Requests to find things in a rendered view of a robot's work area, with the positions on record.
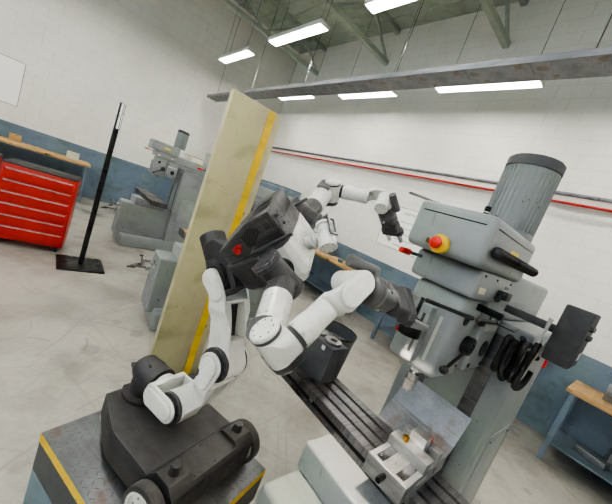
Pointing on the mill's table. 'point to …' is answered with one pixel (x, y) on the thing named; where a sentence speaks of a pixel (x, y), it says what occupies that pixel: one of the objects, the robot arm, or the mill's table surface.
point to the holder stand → (324, 357)
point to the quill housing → (440, 329)
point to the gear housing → (459, 276)
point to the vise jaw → (411, 452)
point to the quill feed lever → (460, 353)
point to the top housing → (471, 237)
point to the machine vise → (400, 469)
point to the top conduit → (513, 261)
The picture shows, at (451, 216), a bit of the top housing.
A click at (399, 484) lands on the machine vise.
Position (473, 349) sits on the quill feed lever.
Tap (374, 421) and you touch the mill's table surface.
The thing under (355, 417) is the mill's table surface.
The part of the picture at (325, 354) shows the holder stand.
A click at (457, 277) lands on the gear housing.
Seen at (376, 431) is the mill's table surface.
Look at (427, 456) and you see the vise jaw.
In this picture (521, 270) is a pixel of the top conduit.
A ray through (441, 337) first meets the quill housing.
